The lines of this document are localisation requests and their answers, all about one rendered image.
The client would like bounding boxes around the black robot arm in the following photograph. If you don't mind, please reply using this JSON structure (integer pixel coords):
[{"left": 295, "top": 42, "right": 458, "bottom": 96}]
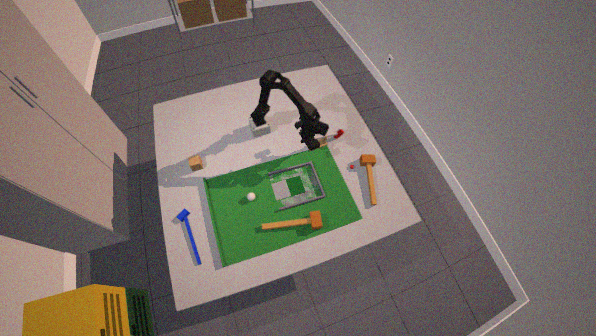
[{"left": 250, "top": 70, "right": 329, "bottom": 136}]

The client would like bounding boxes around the red putter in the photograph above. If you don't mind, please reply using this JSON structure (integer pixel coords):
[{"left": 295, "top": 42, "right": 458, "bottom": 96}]
[{"left": 300, "top": 128, "right": 343, "bottom": 143}]

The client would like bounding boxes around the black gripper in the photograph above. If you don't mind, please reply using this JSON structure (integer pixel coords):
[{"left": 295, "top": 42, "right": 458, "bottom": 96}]
[{"left": 295, "top": 120, "right": 320, "bottom": 151}]

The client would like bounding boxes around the green rectangular mat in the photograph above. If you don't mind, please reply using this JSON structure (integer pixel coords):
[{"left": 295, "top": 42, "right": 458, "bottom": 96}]
[{"left": 206, "top": 145, "right": 363, "bottom": 266}]

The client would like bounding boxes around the blue putter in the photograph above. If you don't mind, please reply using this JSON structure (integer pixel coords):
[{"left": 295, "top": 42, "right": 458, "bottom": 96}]
[{"left": 177, "top": 209, "right": 201, "bottom": 265}]

